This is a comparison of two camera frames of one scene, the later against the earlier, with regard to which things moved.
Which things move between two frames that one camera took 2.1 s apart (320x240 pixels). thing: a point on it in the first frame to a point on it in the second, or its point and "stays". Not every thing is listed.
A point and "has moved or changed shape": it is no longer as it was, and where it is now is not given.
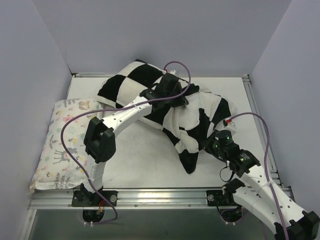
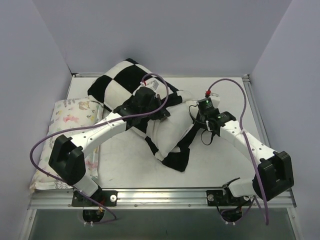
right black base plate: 217,198 stays
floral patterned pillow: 56,168 stays
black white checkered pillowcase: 186,128 has moved or changed shape
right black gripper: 210,146 to 200,120
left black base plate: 82,198 stays
